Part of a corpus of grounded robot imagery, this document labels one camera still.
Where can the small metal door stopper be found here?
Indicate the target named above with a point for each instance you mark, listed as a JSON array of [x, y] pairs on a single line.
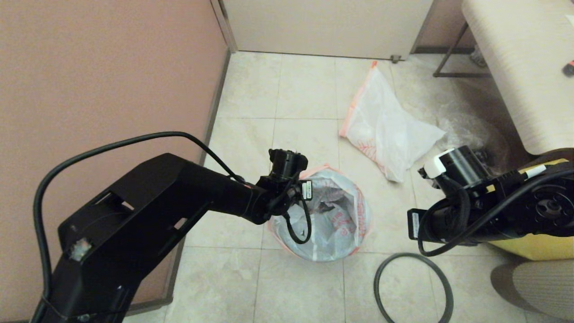
[[394, 58]]

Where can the small grey bottle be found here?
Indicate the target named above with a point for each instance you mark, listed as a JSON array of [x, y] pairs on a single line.
[[476, 57]]

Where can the yellow fabric tote bag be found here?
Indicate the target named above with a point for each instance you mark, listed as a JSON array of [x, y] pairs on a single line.
[[538, 249]]

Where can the beige wood-grain table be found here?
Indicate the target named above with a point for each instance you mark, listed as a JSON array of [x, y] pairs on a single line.
[[520, 67]]

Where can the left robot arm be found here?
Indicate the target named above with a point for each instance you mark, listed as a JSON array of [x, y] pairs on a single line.
[[157, 202]]

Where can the dark brown curved furniture base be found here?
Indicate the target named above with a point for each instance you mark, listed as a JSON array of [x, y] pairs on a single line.
[[554, 153]]

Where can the grey door frame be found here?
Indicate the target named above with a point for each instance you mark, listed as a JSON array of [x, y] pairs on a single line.
[[223, 24]]

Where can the beige door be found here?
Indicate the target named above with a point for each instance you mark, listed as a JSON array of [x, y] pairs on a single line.
[[327, 27]]

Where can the dark metal table leg frame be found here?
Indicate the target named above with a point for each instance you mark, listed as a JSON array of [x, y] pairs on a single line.
[[462, 75]]

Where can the clear crumpled plastic bag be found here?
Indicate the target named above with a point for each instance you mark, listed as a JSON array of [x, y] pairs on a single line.
[[471, 128]]

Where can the grey ribbed round seat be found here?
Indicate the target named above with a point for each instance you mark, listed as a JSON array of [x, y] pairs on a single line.
[[542, 289]]

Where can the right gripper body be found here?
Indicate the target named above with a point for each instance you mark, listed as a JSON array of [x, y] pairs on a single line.
[[439, 222]]

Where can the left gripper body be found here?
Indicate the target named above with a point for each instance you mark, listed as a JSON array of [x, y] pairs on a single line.
[[291, 195]]

